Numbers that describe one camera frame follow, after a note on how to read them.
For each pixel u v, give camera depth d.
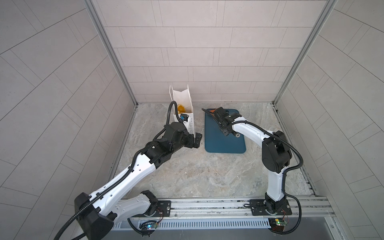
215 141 0.94
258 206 0.71
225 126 0.67
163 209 0.71
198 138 0.63
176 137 0.50
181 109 0.96
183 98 0.90
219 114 0.74
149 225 0.65
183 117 0.61
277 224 0.68
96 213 0.36
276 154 0.50
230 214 0.70
